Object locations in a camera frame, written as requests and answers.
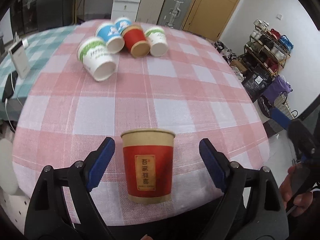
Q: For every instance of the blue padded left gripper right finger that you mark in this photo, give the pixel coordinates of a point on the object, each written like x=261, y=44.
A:
x=251, y=206

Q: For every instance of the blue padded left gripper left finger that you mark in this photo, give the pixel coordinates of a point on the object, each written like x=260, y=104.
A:
x=48, y=216

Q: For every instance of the red paper cup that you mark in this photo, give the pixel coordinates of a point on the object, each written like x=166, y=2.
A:
x=148, y=161
x=135, y=41

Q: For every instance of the green white cup front left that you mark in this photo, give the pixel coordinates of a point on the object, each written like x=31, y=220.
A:
x=93, y=54

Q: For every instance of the green white cup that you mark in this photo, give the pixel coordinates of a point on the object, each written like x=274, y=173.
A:
x=157, y=40
x=93, y=54

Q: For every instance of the blue white cup front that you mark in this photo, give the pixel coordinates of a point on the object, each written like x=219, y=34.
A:
x=111, y=36

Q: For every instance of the blue white cup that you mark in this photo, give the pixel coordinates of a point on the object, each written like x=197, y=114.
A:
x=122, y=23
x=111, y=36

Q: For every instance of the red paper cup lying down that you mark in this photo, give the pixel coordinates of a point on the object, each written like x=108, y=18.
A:
x=135, y=41

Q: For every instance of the green white cup back right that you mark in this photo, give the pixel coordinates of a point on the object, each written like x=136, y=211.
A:
x=157, y=40

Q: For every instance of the blue white cup back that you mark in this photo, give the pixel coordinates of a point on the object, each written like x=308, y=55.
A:
x=122, y=23

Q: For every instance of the person's hand at right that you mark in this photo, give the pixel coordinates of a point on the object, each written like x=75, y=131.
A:
x=302, y=201

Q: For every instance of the white stool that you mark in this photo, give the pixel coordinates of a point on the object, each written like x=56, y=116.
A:
x=8, y=179

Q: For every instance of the woven basket bag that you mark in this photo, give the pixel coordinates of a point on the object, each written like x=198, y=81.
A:
x=282, y=104

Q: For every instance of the black printed bag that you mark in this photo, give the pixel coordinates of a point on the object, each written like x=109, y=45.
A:
x=255, y=84

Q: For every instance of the purple bag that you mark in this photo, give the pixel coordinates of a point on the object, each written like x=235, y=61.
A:
x=278, y=86

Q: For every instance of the black smartphone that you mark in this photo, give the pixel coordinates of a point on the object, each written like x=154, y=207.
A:
x=10, y=86

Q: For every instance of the pink checked tablecloth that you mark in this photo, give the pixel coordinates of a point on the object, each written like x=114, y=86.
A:
x=190, y=90

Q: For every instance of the shoe rack with shoes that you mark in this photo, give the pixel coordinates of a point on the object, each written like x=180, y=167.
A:
x=268, y=48

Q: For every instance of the white power bank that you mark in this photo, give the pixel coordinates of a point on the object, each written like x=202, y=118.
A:
x=19, y=59

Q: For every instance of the black refrigerator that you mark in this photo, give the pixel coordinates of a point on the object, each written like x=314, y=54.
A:
x=46, y=14

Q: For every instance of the wooden door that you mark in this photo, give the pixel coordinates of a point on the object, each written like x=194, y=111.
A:
x=208, y=18

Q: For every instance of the silver suitcase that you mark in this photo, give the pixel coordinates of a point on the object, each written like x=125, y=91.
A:
x=173, y=13

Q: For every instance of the white drawer cabinet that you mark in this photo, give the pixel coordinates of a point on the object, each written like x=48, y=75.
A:
x=125, y=8

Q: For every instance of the beige suitcase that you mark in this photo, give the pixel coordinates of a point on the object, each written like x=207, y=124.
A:
x=149, y=11

